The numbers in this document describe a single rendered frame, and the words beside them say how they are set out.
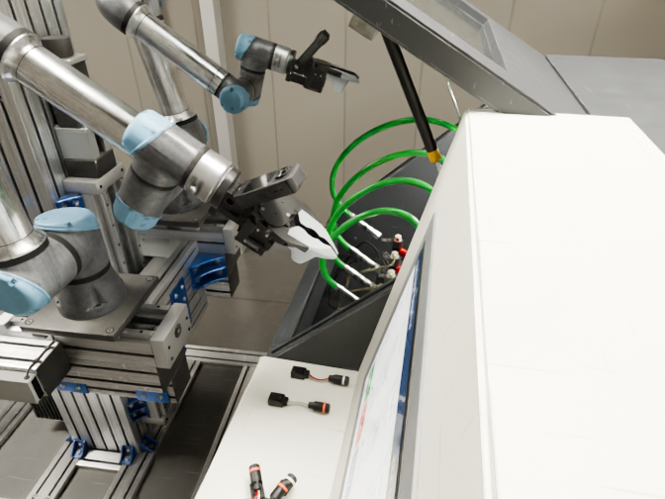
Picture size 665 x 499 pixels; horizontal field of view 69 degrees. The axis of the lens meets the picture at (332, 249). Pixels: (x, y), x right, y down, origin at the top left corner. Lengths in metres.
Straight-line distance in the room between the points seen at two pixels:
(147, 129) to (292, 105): 2.11
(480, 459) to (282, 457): 0.70
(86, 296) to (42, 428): 1.09
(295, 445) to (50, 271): 0.56
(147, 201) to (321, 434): 0.52
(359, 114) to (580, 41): 1.13
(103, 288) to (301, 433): 0.55
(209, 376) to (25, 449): 0.68
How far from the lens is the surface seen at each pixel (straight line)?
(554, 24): 2.76
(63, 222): 1.12
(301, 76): 1.50
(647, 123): 0.97
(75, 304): 1.21
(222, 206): 0.79
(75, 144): 1.34
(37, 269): 1.04
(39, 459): 2.13
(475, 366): 0.30
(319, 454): 0.94
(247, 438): 0.97
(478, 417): 0.28
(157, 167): 0.77
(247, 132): 2.95
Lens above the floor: 1.76
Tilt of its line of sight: 33 degrees down
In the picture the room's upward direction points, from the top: straight up
